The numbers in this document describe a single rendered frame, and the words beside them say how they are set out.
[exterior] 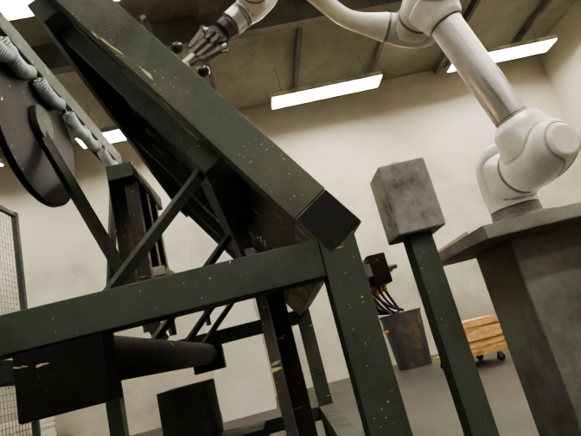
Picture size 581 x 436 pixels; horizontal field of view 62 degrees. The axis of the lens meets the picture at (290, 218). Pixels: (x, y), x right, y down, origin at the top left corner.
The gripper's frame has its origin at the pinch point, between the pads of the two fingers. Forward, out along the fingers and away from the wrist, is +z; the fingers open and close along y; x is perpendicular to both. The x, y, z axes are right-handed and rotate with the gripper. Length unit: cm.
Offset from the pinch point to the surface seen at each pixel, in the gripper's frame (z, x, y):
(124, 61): 21.1, 32.1, -8.3
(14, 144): 63, -42, 49
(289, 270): 31, 32, -77
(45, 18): 26.1, 26.1, 22.4
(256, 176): 20, 32, -55
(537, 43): -502, -441, -58
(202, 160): 25, 26, -40
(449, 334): 16, 29, -113
